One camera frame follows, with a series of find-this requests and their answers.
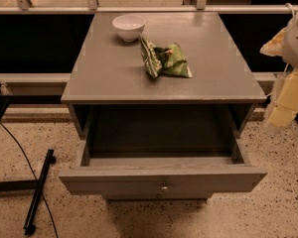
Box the grey top drawer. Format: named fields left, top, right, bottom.
left=59, top=104, right=268, bottom=197

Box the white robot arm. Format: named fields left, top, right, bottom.
left=260, top=3, right=298, bottom=131

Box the green chip bag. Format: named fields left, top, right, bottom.
left=139, top=36, right=192, bottom=78

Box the white ceramic bowl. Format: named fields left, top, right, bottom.
left=112, top=14, right=145, bottom=42

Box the white cable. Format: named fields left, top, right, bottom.
left=284, top=2, right=297, bottom=18

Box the metal railing frame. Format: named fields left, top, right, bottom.
left=0, top=0, right=298, bottom=97

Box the black cable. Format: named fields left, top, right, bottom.
left=0, top=121, right=60, bottom=238

